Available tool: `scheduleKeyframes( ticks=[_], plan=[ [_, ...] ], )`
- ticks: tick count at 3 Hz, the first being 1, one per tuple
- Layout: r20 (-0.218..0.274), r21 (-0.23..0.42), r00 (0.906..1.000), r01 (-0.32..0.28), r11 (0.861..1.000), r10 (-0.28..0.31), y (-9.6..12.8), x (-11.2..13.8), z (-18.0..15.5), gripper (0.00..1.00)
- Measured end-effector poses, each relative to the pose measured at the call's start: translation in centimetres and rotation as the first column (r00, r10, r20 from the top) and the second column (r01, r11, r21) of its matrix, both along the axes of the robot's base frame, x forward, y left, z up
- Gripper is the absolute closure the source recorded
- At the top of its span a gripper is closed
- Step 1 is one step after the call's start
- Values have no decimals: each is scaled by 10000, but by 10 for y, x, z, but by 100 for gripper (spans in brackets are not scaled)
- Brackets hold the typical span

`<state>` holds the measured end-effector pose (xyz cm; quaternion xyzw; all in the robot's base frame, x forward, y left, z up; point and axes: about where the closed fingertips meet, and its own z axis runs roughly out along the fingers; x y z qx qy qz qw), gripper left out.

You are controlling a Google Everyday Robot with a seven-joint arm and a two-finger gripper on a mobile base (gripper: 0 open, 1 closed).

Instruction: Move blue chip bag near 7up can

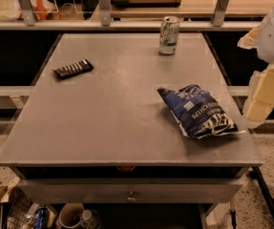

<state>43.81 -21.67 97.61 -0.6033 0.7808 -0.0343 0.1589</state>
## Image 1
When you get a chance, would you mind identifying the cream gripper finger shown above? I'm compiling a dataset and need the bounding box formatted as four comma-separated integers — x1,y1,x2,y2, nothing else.
237,26,260,50

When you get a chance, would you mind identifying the blue chip bag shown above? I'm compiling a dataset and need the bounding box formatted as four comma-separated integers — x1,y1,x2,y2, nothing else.
158,84,244,139

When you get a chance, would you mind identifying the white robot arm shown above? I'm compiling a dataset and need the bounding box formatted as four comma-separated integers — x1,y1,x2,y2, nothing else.
237,7,274,123

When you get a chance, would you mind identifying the green white 7up can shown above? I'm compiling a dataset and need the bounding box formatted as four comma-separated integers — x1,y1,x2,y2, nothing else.
159,16,179,55

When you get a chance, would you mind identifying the orange white bag behind glass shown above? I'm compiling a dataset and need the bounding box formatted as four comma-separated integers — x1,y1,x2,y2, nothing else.
0,0,58,21

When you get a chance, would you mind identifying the black chocolate bar wrapper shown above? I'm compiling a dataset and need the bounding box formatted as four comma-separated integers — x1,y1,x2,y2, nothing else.
53,59,94,80

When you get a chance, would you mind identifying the round metal drawer knob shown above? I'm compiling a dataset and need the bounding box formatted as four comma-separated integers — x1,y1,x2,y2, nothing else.
126,192,137,203

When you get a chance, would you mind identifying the clear bottle under table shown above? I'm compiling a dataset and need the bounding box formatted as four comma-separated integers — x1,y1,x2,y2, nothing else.
80,209,102,229

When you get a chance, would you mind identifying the paper cup under table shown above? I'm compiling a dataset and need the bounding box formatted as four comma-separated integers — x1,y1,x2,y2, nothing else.
59,203,84,229

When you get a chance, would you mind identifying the grey table drawer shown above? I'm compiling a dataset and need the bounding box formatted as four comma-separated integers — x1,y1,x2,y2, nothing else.
19,178,242,204

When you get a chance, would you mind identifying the right metal bracket post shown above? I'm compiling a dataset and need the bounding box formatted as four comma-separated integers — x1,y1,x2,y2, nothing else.
211,0,230,27

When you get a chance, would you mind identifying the metal bracket post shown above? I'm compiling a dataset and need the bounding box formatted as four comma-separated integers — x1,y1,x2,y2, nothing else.
18,0,37,26
98,0,111,27
211,0,230,27

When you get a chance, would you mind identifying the middle metal bracket post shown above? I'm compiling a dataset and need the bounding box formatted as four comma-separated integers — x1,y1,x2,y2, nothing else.
98,0,111,27

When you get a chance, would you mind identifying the left metal bracket post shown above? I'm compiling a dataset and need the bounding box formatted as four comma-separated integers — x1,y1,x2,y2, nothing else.
18,0,37,26

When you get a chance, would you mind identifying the wire basket under table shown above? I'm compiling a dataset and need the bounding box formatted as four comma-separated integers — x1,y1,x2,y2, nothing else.
0,189,32,229

